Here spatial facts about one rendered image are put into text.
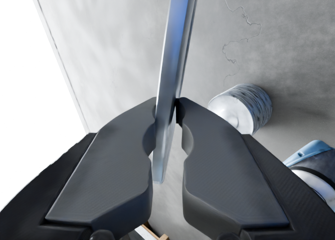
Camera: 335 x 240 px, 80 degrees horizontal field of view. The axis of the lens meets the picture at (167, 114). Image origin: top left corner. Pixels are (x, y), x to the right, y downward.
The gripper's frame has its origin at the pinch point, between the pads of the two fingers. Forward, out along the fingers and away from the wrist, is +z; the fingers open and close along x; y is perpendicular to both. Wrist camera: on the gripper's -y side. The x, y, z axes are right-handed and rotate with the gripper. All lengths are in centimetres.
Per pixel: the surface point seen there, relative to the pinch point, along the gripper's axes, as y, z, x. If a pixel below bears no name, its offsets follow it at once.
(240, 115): 50, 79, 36
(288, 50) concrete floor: 19, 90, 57
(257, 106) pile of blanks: 46, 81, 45
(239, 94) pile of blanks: 41, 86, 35
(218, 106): 50, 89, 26
